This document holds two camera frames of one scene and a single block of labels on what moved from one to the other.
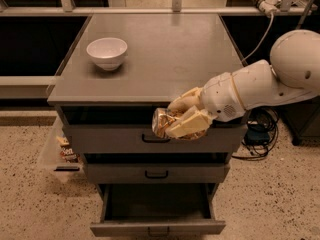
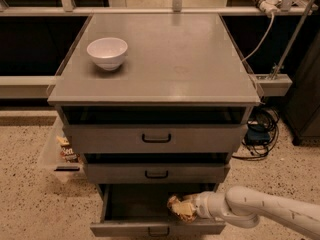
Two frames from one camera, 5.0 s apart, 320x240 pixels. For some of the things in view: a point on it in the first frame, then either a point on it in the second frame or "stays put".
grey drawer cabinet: [121, 69] stays put
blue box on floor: [256, 135] stays put
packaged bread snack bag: [162, 119] -> [186, 212]
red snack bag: [69, 155] stays put
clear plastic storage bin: [58, 156] stays put
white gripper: [218, 95] -> [201, 204]
